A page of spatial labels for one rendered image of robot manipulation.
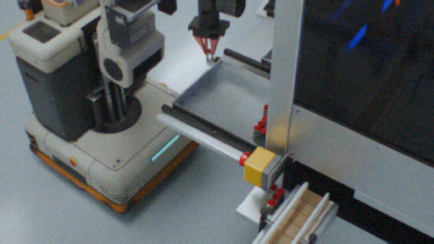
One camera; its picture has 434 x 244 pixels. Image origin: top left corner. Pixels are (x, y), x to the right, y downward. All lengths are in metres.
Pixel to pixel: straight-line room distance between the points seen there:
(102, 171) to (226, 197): 0.60
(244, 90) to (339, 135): 0.58
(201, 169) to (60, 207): 0.70
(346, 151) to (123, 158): 1.32
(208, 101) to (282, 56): 0.58
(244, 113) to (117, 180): 0.83
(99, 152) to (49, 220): 0.42
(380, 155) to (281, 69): 0.29
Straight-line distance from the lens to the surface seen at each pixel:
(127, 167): 2.39
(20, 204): 2.75
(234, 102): 1.75
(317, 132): 1.31
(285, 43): 1.20
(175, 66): 3.26
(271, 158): 1.40
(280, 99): 1.30
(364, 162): 1.30
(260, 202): 1.50
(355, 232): 1.51
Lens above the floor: 2.10
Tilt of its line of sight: 46 degrees down
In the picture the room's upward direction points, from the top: 1 degrees counter-clockwise
